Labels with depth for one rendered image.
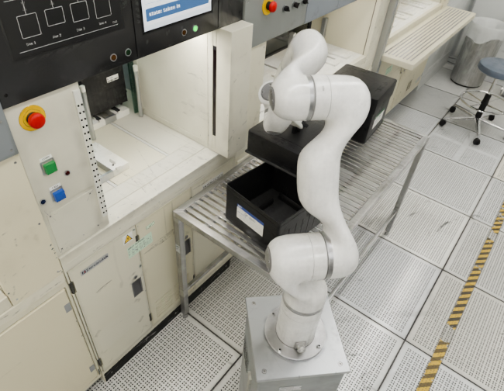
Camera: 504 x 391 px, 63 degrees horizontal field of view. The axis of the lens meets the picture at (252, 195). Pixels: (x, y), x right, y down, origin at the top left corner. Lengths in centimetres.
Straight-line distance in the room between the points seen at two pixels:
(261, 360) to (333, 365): 21
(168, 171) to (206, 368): 97
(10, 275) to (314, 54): 102
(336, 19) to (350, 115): 204
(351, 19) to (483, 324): 195
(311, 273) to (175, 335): 130
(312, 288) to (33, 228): 80
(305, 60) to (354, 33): 195
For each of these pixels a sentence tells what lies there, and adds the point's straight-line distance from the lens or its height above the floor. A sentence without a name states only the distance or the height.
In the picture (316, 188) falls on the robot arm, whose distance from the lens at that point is 96.
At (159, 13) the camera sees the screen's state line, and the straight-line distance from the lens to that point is 132.
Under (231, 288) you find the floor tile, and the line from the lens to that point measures 236.
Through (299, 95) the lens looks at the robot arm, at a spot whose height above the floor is 151.
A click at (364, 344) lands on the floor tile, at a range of 231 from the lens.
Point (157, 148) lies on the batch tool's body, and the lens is 183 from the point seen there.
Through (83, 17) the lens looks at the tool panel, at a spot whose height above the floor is 155.
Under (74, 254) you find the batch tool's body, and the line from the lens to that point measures 148.
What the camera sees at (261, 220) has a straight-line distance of 147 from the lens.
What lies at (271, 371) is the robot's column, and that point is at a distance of 129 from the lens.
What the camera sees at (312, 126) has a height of 106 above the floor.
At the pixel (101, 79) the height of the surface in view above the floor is 108.
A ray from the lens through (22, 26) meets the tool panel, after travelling 109.
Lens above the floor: 192
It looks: 42 degrees down
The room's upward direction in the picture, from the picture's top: 5 degrees clockwise
